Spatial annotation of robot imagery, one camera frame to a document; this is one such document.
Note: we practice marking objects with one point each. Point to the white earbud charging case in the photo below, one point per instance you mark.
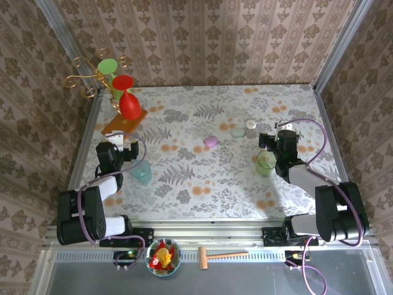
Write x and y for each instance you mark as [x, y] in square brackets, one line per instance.
[250, 124]

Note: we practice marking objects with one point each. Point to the mint green earbud charging case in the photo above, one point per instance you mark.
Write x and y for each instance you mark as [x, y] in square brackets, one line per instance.
[238, 132]

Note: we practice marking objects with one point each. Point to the purple earbud charging case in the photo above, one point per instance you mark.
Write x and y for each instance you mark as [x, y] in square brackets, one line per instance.
[211, 140]

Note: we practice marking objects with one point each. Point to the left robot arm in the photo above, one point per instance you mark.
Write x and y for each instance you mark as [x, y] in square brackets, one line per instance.
[69, 215]

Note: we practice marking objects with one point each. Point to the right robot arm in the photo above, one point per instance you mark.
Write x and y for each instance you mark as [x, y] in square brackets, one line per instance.
[328, 212]

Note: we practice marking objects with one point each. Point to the teal plastic cup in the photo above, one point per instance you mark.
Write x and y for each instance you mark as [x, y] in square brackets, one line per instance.
[142, 173]

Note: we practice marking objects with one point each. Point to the green plastic cup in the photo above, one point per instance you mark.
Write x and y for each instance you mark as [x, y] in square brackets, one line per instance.
[265, 166]

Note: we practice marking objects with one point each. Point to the orange wooden rack base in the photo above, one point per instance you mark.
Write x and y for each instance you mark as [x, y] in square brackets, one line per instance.
[112, 127]

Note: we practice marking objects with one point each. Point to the red plastic wine glass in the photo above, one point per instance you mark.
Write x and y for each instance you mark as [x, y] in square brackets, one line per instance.
[129, 106]

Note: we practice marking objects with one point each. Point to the green plastic wine glass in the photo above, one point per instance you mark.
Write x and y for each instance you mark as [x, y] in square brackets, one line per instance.
[107, 66]

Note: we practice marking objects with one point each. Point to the black controller board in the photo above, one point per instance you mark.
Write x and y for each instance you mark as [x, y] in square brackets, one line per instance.
[124, 257]
[294, 257]

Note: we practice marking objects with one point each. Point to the red yellow crumpled wrappers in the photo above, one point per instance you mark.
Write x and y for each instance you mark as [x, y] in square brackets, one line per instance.
[162, 256]

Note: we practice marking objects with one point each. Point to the clear glass bowl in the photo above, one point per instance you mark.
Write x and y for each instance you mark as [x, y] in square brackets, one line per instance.
[162, 272]

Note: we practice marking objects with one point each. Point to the wooden mallet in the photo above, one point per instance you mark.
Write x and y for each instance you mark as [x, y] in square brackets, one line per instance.
[203, 257]

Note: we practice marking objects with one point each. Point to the aluminium table side rail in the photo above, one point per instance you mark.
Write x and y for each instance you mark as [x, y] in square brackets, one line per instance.
[87, 129]
[328, 123]

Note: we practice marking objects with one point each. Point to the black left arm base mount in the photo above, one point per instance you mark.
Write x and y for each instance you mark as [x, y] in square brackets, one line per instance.
[144, 236]

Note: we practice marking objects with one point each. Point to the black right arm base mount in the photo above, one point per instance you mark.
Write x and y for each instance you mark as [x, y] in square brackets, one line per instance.
[271, 236]

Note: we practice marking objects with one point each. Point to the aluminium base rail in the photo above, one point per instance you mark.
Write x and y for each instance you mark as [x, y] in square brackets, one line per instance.
[208, 230]

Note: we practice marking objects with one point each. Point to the aluminium frame post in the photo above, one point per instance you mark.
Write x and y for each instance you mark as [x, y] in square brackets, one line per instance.
[349, 30]
[63, 32]

